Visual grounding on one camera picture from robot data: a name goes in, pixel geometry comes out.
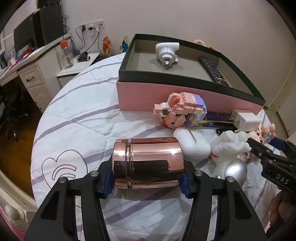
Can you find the white nightstand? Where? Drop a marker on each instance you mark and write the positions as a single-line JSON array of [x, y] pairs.
[[76, 67]]

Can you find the rose gold metal canister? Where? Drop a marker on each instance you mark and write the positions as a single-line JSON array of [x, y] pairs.
[[148, 162]]

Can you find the small plush toy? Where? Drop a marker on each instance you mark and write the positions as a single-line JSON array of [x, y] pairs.
[[199, 42]]

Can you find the white wall outlet strip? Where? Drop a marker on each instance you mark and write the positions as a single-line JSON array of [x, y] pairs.
[[97, 23]]

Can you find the pink box with black rim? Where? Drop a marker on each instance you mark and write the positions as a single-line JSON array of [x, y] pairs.
[[150, 97]]

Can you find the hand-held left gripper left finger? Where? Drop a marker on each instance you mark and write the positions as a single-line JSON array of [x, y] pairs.
[[106, 185]]

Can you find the small black device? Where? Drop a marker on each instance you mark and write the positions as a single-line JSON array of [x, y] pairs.
[[83, 57]]

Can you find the dark blue and gold box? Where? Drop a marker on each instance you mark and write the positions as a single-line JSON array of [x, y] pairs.
[[217, 116]]

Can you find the black office chair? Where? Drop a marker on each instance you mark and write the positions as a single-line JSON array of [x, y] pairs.
[[9, 115]]

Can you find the white charger plug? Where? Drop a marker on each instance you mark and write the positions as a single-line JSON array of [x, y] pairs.
[[247, 119]]

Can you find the black remote control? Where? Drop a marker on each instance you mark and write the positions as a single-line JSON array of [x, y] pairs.
[[214, 70]]

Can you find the cream bed frame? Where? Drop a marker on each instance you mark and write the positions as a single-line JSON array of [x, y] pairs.
[[13, 206]]

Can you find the black box on tower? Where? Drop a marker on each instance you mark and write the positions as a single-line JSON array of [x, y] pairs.
[[52, 2]]

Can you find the white animal figurine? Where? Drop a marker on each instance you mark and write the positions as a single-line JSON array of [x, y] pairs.
[[231, 144]]

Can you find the pink building block figure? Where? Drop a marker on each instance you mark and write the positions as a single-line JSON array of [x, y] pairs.
[[182, 106]]

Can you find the white drawer unit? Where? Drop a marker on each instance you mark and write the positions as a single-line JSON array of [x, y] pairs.
[[34, 81]]

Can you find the orange snack bag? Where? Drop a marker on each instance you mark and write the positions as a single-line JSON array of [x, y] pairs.
[[106, 46]]

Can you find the white desk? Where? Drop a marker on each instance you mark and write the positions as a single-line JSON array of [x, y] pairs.
[[41, 49]]

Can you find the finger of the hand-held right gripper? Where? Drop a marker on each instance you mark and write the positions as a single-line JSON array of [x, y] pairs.
[[281, 144], [260, 150]]

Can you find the black computer monitor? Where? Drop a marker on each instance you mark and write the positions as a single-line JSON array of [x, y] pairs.
[[23, 34]]

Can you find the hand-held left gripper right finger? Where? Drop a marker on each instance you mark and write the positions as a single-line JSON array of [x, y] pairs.
[[185, 186]]

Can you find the white security camera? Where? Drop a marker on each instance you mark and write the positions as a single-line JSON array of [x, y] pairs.
[[165, 52]]

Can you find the silver ball ornament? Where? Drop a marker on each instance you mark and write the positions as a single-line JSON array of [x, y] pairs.
[[237, 172]]

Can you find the clear bottle with orange cap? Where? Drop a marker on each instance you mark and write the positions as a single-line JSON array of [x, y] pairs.
[[67, 56]]

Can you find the white oval case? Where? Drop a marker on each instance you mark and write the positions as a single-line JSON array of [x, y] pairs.
[[194, 144]]

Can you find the blue and white bag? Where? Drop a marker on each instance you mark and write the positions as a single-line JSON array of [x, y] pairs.
[[124, 45]]

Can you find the person's right hand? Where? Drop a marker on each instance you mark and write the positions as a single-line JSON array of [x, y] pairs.
[[275, 204]]

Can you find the pink doll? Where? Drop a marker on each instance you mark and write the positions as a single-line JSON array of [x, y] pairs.
[[259, 135]]

